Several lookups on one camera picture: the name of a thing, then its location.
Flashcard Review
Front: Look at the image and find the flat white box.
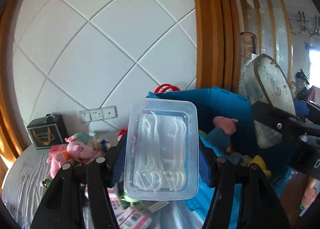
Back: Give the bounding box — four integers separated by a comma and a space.
147, 200, 170, 213

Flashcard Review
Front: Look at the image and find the clear dental floss box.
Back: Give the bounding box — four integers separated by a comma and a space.
124, 98, 200, 201

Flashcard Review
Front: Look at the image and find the pink pig plush blue body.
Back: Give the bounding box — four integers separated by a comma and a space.
206, 116, 238, 154

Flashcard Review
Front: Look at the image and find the blue plastic crate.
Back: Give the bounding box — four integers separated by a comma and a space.
147, 87, 309, 229

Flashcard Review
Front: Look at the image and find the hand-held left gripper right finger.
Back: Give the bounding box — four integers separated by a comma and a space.
198, 142, 291, 229

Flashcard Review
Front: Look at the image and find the pink pig plush orange body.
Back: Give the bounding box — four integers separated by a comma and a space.
46, 141, 97, 179

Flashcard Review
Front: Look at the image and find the wooden slatted glass partition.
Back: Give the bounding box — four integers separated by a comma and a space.
235, 0, 295, 89

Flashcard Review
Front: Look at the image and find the curved wooden wall frame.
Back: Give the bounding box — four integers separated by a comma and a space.
0, 0, 28, 167
190, 0, 242, 93

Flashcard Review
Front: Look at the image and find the pink pig plush teal body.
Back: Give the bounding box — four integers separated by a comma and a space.
65, 133, 93, 144

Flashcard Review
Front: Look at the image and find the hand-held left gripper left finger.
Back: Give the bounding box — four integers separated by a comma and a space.
29, 140, 128, 229

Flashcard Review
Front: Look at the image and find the pink tissue pack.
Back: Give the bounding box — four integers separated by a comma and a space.
49, 143, 69, 157

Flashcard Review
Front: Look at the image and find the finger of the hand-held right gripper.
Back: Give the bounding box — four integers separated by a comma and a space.
251, 101, 320, 142
295, 99, 320, 126

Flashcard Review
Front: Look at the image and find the patterned wall hanging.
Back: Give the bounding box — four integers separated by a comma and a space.
240, 31, 257, 62

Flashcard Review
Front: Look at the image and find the worn grey slipper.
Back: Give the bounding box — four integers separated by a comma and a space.
244, 54, 298, 149

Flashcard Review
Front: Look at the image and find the person's right hand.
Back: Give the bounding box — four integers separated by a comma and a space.
301, 178, 320, 211

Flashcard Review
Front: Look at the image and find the white wall outlet plate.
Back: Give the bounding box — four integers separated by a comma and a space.
102, 105, 117, 119

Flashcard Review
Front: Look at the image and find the pink white tissue box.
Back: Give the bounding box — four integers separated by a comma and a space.
116, 206, 153, 229

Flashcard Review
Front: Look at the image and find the red plastic container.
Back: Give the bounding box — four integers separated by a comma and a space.
154, 83, 180, 94

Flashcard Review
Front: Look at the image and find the dark clutter pile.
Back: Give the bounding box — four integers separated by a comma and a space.
291, 68, 320, 104

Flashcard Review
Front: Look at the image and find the white wall switch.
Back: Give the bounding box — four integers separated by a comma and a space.
78, 109, 91, 122

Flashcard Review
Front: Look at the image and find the white wall socket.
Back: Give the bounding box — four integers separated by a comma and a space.
90, 108, 103, 121

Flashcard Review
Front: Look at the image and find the black gift box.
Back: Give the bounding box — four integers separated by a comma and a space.
27, 113, 69, 150

